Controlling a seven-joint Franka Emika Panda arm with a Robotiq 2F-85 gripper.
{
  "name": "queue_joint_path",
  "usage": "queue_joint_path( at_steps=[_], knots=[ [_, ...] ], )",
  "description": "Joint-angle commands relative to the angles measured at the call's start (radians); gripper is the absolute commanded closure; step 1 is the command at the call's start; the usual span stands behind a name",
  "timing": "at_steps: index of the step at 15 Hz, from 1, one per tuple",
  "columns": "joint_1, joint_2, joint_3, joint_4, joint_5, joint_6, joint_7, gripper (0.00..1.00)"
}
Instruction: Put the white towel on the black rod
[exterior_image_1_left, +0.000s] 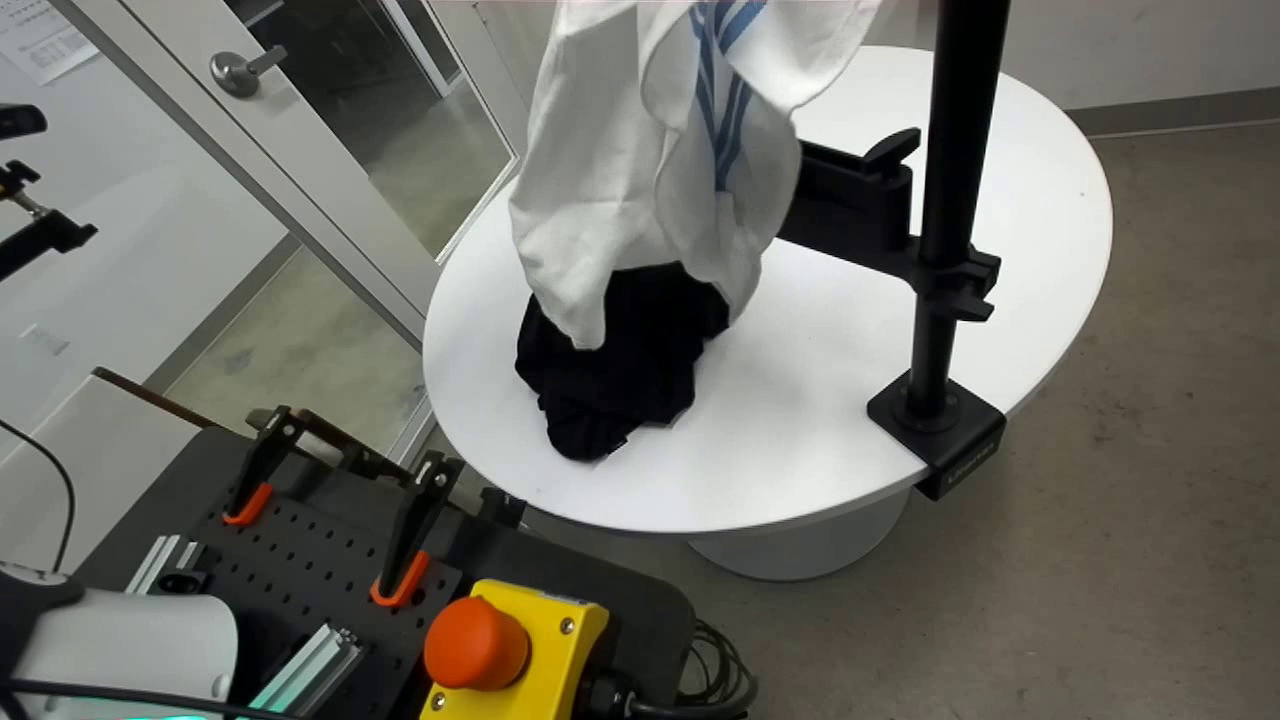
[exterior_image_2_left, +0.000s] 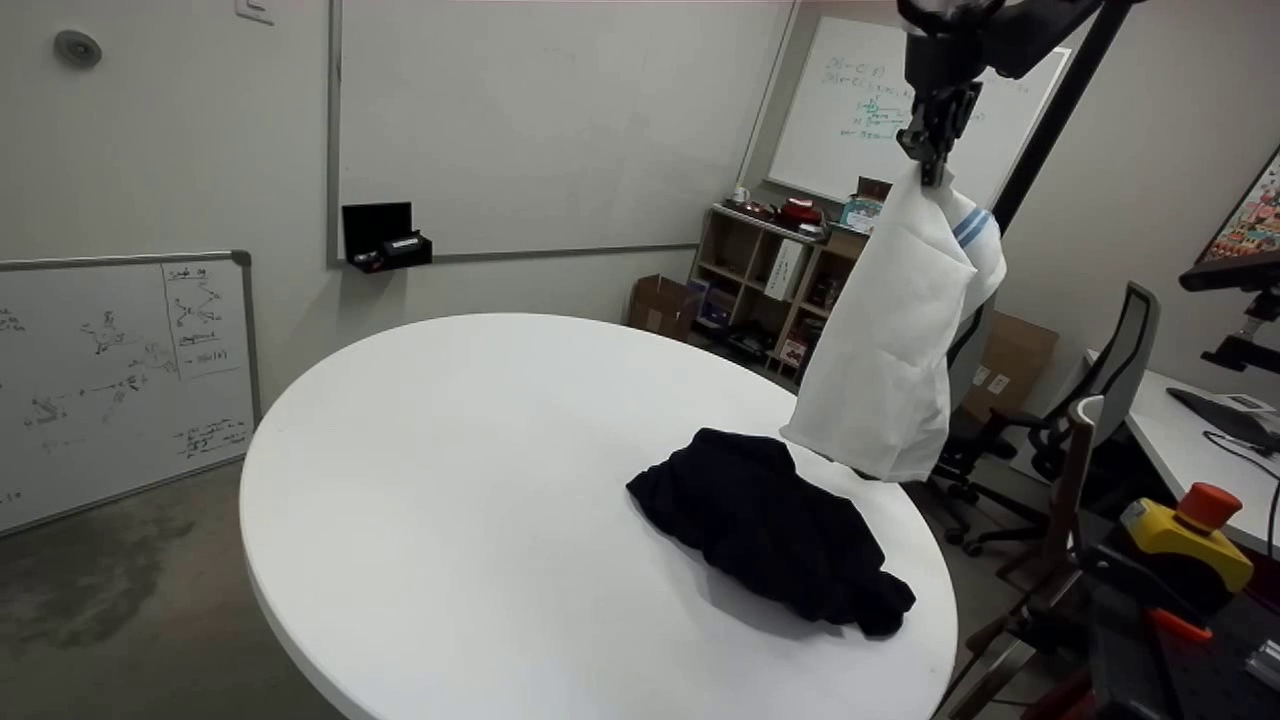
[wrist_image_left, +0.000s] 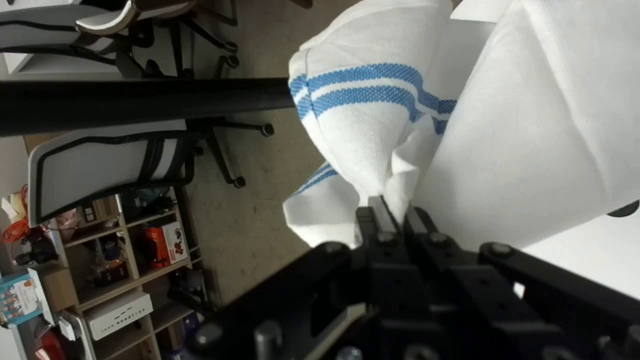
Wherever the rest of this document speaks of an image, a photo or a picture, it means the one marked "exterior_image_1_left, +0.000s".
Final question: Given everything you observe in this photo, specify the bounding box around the long aluminium extrusion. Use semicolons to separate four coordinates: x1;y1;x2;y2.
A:
235;618;363;720

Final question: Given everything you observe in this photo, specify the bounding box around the black vertical stand pole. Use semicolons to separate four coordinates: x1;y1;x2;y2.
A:
891;0;1014;404

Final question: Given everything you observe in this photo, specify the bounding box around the white towel with blue stripes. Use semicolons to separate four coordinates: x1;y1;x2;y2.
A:
509;0;885;356

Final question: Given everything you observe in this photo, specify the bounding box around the silver door handle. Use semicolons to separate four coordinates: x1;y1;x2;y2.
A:
208;39;291;99

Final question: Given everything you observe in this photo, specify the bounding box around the yellow emergency stop box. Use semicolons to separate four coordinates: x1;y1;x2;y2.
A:
414;575;610;720

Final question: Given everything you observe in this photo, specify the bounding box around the black cable bundle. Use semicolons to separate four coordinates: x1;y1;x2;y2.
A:
582;616;759;720

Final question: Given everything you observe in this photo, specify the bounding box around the red emergency stop button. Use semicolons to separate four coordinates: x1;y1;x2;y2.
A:
418;593;535;692

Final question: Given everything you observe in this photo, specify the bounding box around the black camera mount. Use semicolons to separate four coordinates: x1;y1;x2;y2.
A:
0;99;99;285

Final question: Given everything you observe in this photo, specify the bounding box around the short aluminium extrusion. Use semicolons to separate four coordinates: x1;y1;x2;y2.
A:
125;530;204;601

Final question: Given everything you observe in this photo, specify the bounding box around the thin black cable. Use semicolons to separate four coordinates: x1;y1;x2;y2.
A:
0;415;78;578

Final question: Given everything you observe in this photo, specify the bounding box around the white paper sheet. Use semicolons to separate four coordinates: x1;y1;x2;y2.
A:
0;0;99;89

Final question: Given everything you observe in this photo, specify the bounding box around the black table clamp base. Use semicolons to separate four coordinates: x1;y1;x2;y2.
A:
865;367;1011;503

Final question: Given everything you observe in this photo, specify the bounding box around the black clamp with orange handle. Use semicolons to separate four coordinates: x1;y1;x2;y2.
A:
217;404;339;535
366;449;469;616

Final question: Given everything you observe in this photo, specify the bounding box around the thin dark metal bar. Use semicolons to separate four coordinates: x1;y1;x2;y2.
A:
90;362;261;444

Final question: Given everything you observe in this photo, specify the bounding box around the black perforated mounting board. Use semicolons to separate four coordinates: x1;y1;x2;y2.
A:
73;422;701;720

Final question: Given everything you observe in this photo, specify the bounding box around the white framed glass door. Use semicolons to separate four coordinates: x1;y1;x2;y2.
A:
53;0;535;344

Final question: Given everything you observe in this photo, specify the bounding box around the white table pedestal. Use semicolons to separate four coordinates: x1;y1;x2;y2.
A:
683;496;902;583

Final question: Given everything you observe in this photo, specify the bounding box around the black cloth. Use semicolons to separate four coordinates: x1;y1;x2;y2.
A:
510;257;737;466

